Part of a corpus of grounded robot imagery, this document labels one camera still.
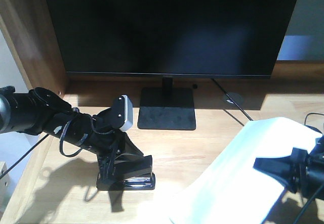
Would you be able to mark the white paper sheet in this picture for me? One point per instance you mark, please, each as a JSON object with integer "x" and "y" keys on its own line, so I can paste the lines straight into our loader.
{"x": 230, "y": 190}

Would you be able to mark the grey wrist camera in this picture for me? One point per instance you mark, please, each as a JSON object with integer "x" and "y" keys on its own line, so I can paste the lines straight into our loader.
{"x": 121, "y": 115}

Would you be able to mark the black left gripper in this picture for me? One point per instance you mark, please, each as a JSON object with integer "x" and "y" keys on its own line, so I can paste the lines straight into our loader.
{"x": 93, "y": 133}

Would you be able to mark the black orange stapler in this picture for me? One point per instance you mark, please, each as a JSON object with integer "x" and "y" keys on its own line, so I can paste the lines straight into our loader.
{"x": 128, "y": 175}

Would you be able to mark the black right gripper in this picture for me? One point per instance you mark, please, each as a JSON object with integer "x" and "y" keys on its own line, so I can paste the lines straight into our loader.
{"x": 305, "y": 169}

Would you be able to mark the wooden desk with drawers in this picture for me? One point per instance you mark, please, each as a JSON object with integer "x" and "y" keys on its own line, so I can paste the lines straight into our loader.
{"x": 56, "y": 189}

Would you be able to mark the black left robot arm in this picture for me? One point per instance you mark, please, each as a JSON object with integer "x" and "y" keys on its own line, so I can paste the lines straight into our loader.
{"x": 41, "y": 110}

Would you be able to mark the black monitor stand base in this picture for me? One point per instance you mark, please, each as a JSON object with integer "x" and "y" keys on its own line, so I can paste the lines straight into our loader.
{"x": 167, "y": 108}

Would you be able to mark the black monitor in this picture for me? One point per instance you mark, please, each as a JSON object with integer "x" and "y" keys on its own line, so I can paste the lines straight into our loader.
{"x": 186, "y": 38}

